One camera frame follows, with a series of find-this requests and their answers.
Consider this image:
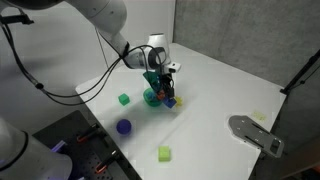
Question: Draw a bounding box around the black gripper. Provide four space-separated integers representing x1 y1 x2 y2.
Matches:
157 71 177 100

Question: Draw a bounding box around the blue building block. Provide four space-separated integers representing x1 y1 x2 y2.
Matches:
162 96 178 109

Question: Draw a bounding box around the orange toy block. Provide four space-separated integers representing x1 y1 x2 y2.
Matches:
156 89 167 101

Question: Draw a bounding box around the lime green building block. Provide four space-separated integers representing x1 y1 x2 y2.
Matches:
157 145 172 163

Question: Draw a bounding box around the small yellow toy piece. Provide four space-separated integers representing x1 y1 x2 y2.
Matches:
173 95 185 108

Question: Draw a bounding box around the green plastic bowl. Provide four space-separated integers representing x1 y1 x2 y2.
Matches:
142 87 165 108

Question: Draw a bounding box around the purple bumpy ball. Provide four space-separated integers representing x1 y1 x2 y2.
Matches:
115 118 132 136

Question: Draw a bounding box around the orange black clamp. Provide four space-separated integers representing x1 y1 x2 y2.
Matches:
94 150 121 174
76 123 101 144

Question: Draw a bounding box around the grey metal mounting plate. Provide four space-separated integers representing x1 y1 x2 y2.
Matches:
227 114 285 159

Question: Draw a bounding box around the black perforated base board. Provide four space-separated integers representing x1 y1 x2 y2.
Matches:
32 109 143 180

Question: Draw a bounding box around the purple translucent strip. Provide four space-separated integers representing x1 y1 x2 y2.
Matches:
50 139 68 154

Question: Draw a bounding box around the black stand pole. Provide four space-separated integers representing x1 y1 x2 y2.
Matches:
279 48 320 96

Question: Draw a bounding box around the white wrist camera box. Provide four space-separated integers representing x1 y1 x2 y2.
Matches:
163 62 183 74

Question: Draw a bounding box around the short black wrist cable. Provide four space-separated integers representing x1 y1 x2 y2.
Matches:
123 44 169 78

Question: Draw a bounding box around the long black robot cable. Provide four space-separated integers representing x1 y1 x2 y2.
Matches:
0 19 158 108

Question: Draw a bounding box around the black mounting bracket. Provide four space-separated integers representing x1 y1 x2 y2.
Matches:
0 13 35 26

